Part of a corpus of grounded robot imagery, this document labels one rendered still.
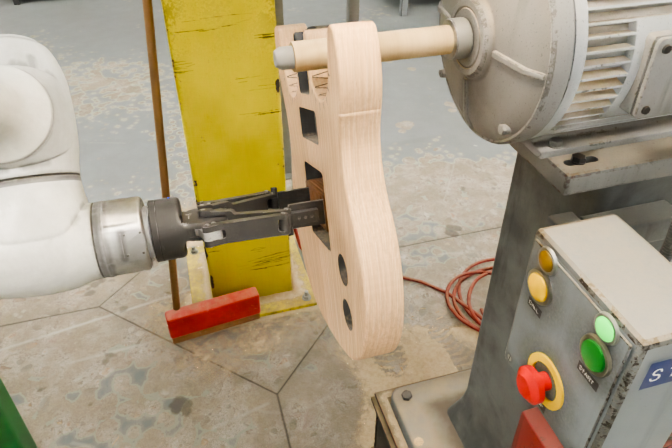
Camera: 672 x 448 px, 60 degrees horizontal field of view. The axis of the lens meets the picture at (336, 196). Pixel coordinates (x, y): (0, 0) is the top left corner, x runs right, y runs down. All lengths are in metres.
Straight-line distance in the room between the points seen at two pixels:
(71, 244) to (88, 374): 1.34
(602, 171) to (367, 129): 0.30
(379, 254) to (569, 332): 0.20
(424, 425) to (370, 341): 0.81
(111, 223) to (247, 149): 1.04
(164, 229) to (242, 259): 1.25
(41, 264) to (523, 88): 0.54
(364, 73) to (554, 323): 0.31
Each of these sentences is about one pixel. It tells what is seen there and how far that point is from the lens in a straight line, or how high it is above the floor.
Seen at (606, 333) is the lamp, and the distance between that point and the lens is 0.56.
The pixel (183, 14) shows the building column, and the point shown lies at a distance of 1.52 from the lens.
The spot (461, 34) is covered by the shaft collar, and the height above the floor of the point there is 1.26.
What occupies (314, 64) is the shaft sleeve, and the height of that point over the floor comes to 1.25.
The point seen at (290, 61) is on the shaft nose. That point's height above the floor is 1.25.
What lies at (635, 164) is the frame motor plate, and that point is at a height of 1.12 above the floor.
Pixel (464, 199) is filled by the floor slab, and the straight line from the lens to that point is 2.59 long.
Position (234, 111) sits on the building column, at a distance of 1.64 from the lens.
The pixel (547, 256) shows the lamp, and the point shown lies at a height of 1.11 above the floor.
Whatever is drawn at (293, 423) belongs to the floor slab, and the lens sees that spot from 1.78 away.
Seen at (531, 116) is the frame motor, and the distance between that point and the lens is 0.65.
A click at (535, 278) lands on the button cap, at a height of 1.08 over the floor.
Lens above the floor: 1.49
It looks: 36 degrees down
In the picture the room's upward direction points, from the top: straight up
